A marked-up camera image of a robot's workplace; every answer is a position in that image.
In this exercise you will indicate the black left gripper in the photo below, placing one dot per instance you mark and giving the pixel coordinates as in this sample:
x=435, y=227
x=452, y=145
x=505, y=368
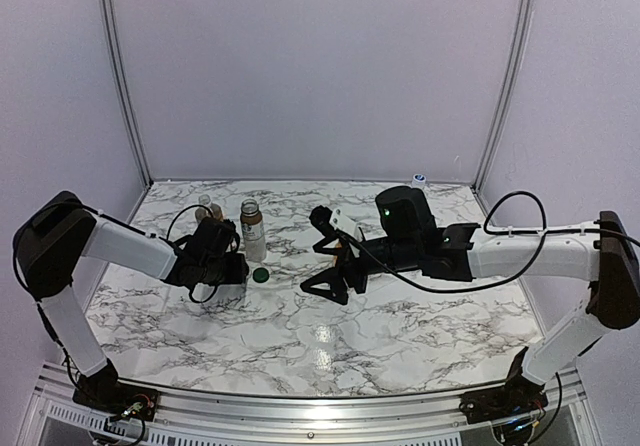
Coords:
x=240, y=271

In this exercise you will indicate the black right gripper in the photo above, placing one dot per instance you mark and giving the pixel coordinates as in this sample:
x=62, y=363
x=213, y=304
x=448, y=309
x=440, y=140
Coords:
x=334, y=276

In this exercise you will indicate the dark green bottle cap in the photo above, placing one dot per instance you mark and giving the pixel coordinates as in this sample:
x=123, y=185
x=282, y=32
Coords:
x=260, y=275

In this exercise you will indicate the coffee bottle white label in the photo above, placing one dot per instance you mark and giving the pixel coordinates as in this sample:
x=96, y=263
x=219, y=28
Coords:
x=252, y=225

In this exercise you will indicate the tea bottle red label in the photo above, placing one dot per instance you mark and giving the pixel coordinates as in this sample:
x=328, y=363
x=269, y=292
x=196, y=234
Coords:
x=207, y=208

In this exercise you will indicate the clear water bottle blue cap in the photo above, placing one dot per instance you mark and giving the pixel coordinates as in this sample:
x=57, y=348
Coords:
x=418, y=181

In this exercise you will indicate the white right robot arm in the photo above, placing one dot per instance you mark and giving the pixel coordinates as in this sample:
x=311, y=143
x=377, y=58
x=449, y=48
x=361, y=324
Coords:
x=598, y=252

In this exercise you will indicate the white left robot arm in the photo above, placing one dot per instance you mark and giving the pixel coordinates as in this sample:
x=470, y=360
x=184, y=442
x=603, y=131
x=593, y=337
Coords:
x=48, y=246

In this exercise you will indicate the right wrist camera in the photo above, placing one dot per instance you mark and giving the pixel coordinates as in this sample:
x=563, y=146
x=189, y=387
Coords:
x=326, y=221

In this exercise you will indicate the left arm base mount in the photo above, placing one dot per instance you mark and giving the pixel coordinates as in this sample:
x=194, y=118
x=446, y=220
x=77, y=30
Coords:
x=112, y=393

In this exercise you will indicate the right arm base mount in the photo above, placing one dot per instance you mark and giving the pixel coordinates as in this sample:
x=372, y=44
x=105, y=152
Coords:
x=516, y=396

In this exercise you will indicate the aluminium table front rail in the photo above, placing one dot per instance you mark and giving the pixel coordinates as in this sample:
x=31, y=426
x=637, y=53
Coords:
x=191, y=417

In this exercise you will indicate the left aluminium frame post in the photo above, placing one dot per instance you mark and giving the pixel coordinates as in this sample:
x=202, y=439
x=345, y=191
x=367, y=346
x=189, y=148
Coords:
x=108, y=12

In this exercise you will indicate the aluminium frame post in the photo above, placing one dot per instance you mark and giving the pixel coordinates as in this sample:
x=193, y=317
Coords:
x=514, y=63
x=108, y=12

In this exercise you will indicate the right aluminium frame post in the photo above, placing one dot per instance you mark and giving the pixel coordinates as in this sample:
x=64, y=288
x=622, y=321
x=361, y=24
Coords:
x=514, y=63

